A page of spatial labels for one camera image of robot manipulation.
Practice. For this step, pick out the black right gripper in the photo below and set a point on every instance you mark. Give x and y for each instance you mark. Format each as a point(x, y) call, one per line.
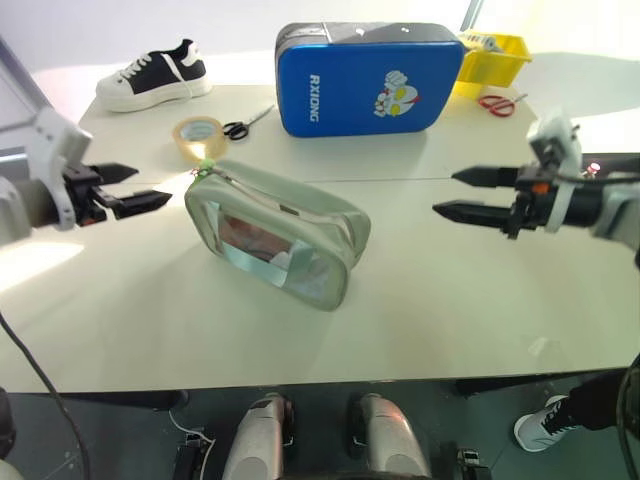
point(532, 200)

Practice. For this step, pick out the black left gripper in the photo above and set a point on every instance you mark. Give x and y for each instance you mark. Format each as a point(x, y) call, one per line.
point(82, 192)

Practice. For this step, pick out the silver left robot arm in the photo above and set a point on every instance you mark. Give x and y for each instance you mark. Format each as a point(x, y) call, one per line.
point(20, 205)

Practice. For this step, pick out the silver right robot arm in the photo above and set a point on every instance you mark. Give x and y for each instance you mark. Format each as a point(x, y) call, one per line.
point(612, 205)

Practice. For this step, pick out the grey-green transparent pouch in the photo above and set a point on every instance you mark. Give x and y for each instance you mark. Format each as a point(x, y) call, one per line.
point(280, 235)

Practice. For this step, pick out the green zipper pull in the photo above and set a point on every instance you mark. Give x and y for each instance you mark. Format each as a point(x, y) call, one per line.
point(205, 166)

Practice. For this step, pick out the clear packing tape roll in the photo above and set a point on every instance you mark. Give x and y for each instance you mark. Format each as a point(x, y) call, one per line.
point(201, 137)

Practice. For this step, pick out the black and white sneaker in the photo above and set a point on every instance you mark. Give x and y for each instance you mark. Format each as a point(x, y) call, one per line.
point(152, 80)

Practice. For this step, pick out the yellow plastic bin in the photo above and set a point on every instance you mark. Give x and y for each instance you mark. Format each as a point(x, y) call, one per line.
point(492, 62)

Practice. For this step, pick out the white item in bin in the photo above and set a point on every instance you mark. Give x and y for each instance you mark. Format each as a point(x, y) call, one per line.
point(480, 40)

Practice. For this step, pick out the blue RXIONG hard case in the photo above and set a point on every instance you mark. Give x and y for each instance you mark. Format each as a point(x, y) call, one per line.
point(370, 82)

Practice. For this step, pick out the person's black trouser leg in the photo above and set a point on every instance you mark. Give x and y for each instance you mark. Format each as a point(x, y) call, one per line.
point(597, 400)

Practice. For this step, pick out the white person's sneaker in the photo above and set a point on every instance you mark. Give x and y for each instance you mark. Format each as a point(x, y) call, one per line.
point(542, 425)

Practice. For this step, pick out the silver right robot leg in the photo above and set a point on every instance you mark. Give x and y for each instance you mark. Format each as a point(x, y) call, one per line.
point(387, 440)

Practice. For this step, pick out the silver robot leg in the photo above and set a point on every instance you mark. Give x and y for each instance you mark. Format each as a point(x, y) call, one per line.
point(387, 440)
point(260, 440)

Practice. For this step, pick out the silver left robot leg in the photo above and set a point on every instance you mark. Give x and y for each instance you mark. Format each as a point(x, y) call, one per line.
point(260, 440)

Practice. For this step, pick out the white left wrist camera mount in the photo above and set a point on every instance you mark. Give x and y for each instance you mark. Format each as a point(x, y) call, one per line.
point(52, 145)

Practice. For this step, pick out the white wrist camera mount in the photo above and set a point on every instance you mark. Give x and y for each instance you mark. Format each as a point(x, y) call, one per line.
point(52, 145)
point(557, 145)

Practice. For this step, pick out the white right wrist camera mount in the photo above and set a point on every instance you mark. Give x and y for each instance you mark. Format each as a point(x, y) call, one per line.
point(557, 145)

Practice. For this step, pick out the grey metal frame bar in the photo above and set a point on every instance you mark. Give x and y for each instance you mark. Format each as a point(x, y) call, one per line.
point(22, 75)

